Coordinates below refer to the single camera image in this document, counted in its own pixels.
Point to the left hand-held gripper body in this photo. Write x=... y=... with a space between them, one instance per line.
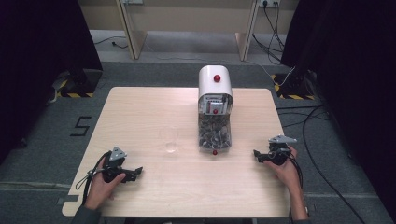
x=115 y=165

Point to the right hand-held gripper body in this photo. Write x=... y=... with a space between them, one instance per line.
x=278 y=151

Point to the person's right hand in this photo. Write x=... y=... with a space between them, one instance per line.
x=288 y=172

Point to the person's left hand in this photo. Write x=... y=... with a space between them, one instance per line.
x=99 y=189

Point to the clear glass cup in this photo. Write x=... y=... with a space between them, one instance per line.
x=169 y=140

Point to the white dispenser with red knobs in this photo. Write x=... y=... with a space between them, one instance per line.
x=214 y=109

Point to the striped black stand base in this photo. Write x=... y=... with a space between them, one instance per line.
x=79 y=85
x=292 y=88

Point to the black curtain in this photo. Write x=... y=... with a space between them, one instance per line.
x=37 y=71
x=351 y=77

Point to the wooden furniture leg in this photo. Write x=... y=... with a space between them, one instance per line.
x=132 y=31
x=246 y=34

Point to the white wall socket strip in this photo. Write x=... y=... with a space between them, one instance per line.
x=269 y=2

